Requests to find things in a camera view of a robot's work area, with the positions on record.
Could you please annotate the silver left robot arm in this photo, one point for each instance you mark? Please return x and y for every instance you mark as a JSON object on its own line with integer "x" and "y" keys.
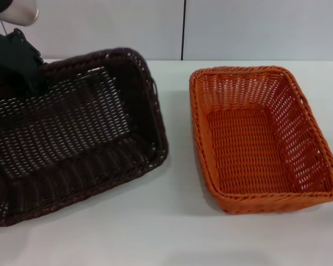
{"x": 14, "y": 11}

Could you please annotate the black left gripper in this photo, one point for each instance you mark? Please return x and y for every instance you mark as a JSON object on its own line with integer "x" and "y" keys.
{"x": 11, "y": 58}

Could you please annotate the dark brown woven basket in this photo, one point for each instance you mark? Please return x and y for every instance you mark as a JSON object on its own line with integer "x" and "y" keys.
{"x": 72, "y": 133}

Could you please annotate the orange-yellow woven basket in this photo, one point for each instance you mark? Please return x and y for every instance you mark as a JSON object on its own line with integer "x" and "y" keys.
{"x": 255, "y": 138}

